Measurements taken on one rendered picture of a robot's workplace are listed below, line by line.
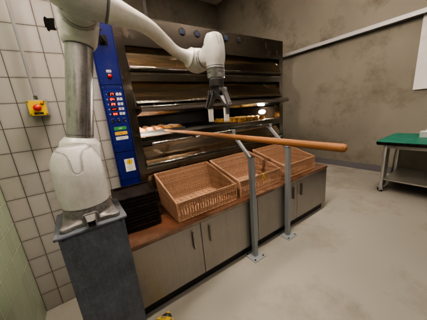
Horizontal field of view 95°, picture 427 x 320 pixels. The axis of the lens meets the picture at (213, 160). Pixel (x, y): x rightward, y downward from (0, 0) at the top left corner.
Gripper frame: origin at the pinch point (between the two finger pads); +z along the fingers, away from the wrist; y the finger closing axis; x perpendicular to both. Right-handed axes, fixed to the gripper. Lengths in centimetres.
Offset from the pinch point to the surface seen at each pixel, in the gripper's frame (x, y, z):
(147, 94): -8, -85, -23
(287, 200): 98, -24, 86
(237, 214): 37, -30, 81
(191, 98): 32, -82, -20
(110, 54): -32, -83, -50
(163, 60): 9, -85, -51
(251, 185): 49, -25, 57
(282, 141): 8.6, 33.3, 10.9
